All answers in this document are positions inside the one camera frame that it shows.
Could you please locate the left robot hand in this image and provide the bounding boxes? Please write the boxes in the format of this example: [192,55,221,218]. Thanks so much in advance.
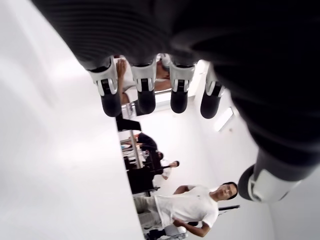
[29,0,320,204]

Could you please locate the ceiling light fixture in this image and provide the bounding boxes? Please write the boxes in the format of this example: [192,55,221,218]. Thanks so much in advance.
[214,106,235,132]

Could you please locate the person in black shirt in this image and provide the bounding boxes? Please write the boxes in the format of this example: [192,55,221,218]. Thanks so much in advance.
[136,132,165,161]

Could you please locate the black chair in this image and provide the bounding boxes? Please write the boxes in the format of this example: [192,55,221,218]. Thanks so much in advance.
[116,116,142,132]

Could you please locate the small seated person white shirt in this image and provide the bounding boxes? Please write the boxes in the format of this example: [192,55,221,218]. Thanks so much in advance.
[159,160,181,181]

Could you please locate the black desk furniture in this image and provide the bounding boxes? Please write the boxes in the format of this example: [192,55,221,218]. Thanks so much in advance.
[124,149,161,197]

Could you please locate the standing person beige trousers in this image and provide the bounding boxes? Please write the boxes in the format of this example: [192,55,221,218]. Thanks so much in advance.
[133,181,239,240]

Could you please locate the silver metal post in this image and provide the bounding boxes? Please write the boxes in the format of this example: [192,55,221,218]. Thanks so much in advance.
[128,129,143,168]

